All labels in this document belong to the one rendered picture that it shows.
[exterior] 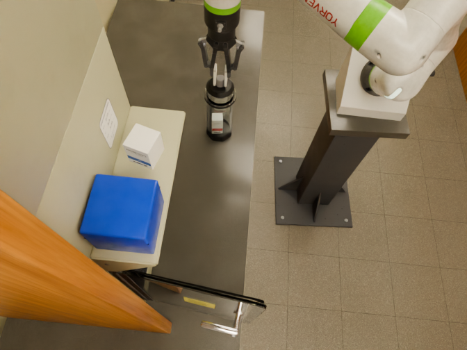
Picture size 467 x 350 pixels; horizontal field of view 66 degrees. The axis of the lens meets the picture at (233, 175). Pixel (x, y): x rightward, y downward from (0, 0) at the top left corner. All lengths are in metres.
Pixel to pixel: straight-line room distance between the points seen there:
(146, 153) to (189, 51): 1.08
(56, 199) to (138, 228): 0.12
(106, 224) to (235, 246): 0.71
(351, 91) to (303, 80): 1.42
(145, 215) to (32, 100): 0.23
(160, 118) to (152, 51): 0.96
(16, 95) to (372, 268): 2.16
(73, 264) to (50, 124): 0.19
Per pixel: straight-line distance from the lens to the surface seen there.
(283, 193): 2.34
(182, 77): 1.59
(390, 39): 0.91
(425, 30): 0.92
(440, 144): 2.97
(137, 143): 0.66
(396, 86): 1.30
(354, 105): 1.53
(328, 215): 2.36
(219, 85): 1.18
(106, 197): 0.59
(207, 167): 1.34
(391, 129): 1.60
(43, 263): 0.31
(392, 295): 2.38
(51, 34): 0.50
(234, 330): 0.92
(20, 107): 0.44
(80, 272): 0.38
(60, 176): 0.53
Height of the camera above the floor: 2.12
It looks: 63 degrees down
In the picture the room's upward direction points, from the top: 6 degrees clockwise
